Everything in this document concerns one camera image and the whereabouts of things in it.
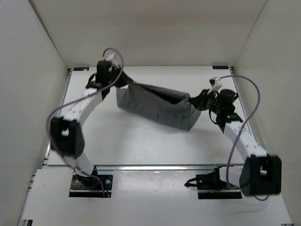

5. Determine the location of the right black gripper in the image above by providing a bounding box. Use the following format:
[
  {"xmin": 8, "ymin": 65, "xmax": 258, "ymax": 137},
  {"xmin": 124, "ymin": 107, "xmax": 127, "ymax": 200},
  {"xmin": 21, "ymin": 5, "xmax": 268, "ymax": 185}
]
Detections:
[{"xmin": 190, "ymin": 89, "xmax": 222, "ymax": 114}]

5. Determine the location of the grey skirt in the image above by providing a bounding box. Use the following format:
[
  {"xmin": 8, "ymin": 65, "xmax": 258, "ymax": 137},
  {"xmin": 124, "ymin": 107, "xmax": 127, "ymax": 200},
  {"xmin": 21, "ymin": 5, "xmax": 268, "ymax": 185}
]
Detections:
[{"xmin": 116, "ymin": 82, "xmax": 201, "ymax": 131}]

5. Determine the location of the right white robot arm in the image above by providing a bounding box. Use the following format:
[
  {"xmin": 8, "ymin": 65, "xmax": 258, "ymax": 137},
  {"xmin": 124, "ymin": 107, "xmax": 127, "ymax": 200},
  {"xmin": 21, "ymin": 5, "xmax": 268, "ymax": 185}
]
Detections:
[{"xmin": 189, "ymin": 89, "xmax": 282, "ymax": 197}]

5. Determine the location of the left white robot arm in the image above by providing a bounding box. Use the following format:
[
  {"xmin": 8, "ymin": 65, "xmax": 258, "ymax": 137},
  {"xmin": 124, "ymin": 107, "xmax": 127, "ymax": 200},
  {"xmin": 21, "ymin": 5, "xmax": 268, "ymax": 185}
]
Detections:
[{"xmin": 50, "ymin": 58, "xmax": 133, "ymax": 187}]

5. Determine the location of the right blue corner label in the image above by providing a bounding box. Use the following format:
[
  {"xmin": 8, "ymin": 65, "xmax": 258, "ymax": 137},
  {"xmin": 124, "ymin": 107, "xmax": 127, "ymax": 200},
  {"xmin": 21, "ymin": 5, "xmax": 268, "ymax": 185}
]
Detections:
[{"xmin": 212, "ymin": 65, "xmax": 229, "ymax": 70}]

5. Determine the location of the blue corner label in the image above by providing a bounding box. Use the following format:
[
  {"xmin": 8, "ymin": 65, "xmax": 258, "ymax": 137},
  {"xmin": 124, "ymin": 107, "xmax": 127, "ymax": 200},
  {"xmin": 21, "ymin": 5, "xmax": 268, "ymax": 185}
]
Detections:
[
  {"xmin": 73, "ymin": 67, "xmax": 89, "ymax": 71},
  {"xmin": 212, "ymin": 65, "xmax": 229, "ymax": 70}
]

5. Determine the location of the left blue corner label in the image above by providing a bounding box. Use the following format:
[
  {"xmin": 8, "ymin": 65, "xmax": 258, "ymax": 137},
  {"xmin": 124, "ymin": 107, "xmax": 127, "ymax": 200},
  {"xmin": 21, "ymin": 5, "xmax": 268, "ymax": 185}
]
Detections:
[{"xmin": 73, "ymin": 67, "xmax": 89, "ymax": 71}]

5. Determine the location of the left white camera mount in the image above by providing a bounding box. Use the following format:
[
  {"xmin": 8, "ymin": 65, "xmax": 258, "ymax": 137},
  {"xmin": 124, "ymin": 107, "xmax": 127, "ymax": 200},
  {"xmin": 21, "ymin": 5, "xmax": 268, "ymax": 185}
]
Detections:
[{"xmin": 104, "ymin": 53, "xmax": 119, "ymax": 68}]

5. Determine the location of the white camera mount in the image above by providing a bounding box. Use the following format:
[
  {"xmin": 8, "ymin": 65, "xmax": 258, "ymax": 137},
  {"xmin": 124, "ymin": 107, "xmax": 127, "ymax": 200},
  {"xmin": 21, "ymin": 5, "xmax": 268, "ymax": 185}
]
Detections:
[
  {"xmin": 207, "ymin": 77, "xmax": 222, "ymax": 94},
  {"xmin": 104, "ymin": 53, "xmax": 119, "ymax": 68}
]

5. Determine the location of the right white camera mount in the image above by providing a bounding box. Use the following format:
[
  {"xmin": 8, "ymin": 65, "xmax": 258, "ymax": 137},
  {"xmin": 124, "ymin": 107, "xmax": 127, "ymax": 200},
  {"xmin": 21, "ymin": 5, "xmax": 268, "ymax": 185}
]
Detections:
[{"xmin": 207, "ymin": 77, "xmax": 222, "ymax": 94}]

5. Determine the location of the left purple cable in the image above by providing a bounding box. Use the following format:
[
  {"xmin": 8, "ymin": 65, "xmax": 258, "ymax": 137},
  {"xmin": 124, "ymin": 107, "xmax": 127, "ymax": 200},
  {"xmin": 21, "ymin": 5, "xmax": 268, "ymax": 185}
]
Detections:
[{"xmin": 46, "ymin": 48, "xmax": 124, "ymax": 197}]

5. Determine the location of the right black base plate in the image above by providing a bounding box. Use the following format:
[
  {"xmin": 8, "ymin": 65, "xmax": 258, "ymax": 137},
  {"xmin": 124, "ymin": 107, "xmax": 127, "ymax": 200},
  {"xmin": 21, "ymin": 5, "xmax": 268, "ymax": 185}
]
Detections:
[{"xmin": 184, "ymin": 167, "xmax": 242, "ymax": 200}]

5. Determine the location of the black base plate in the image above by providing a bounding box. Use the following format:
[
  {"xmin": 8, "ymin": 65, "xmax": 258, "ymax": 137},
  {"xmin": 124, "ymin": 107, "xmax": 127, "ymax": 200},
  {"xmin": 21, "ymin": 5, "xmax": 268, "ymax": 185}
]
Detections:
[
  {"xmin": 69, "ymin": 173, "xmax": 113, "ymax": 198},
  {"xmin": 184, "ymin": 167, "xmax": 242, "ymax": 200}
]

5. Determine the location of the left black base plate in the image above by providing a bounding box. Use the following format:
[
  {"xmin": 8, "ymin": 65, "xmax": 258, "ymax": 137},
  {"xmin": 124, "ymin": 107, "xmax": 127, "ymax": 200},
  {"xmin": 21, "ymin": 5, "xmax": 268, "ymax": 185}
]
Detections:
[{"xmin": 69, "ymin": 173, "xmax": 113, "ymax": 198}]

